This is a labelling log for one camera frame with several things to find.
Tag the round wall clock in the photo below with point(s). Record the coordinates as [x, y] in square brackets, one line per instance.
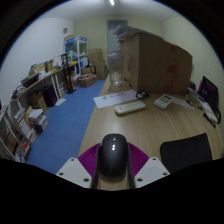
[65, 30]

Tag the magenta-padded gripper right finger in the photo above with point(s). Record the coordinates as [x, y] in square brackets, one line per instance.
[151, 170]

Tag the wooden side desk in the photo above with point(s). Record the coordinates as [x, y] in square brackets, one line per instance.
[36, 83]

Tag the stack of books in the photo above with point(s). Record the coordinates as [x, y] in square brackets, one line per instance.
[37, 118]

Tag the large cardboard box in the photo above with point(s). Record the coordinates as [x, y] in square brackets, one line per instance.
[153, 63]

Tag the ceiling tube light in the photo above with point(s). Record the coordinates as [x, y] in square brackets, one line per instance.
[111, 2]

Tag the black pen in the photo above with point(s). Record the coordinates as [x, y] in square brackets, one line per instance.
[209, 120]

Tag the black bin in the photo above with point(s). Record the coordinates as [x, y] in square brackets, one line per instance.
[50, 96]

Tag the white paper sheet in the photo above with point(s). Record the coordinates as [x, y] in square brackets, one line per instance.
[113, 97]

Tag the paper stack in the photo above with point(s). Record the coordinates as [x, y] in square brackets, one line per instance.
[133, 30]

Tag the white calculator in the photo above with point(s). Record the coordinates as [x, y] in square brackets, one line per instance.
[163, 101]

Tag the black chair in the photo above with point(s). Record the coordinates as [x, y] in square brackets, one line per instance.
[208, 90]

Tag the black mouse pad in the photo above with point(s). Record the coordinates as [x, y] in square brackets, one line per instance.
[185, 152]

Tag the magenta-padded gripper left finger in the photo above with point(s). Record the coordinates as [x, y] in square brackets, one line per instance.
[72, 171]

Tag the black floor stand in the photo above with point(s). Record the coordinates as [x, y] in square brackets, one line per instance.
[69, 75]

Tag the stacked cardboard boxes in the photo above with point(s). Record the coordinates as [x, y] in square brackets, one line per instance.
[97, 61]

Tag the blue white display cabinet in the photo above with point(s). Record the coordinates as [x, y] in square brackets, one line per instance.
[76, 50]

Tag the open cardboard floor box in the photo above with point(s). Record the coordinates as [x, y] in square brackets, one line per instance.
[86, 80]

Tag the book shelf unit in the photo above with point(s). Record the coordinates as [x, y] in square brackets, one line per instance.
[13, 136]

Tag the grey door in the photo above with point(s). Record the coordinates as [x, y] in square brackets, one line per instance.
[116, 33]

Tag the black computer mouse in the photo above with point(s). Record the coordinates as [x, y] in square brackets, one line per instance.
[114, 153]

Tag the clear plastic jar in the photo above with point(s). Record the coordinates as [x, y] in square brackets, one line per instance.
[115, 66]

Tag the white notebook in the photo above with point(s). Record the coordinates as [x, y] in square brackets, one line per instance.
[207, 110]

